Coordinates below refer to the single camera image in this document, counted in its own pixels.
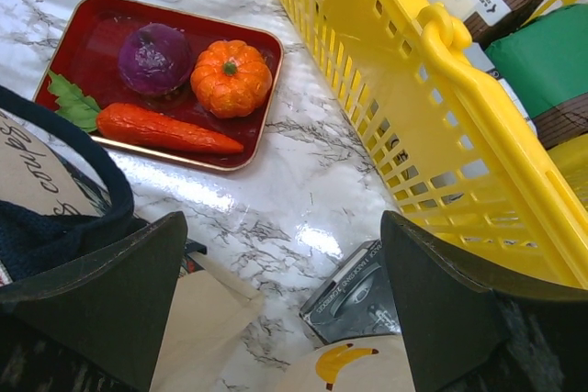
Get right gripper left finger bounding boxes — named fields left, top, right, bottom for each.
left=1, top=212, right=187, bottom=391

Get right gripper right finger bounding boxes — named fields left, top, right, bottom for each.
left=380, top=211, right=587, bottom=391

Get peach plastic grocery bag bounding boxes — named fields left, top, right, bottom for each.
left=275, top=335, right=415, bottom=392

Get beige canvas tote bag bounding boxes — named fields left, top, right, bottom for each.
left=1, top=89, right=263, bottom=391

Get orange toy carrot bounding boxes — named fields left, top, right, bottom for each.
left=96, top=103, right=244, bottom=154

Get purple toy onion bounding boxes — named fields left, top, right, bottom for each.
left=118, top=23, right=195, bottom=96

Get orange toy pumpkin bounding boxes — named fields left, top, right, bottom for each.
left=189, top=40, right=273, bottom=119

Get dark toy grape bunch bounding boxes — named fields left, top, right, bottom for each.
left=48, top=71, right=101, bottom=133

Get black green razor box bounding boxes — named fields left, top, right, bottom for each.
left=300, top=240, right=401, bottom=344

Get yellow shopping basket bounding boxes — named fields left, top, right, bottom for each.
left=280, top=0, right=587, bottom=287

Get red lacquer tray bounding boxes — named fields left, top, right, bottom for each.
left=35, top=0, right=283, bottom=172

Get green brown box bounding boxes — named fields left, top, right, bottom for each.
left=485, top=4, right=587, bottom=150

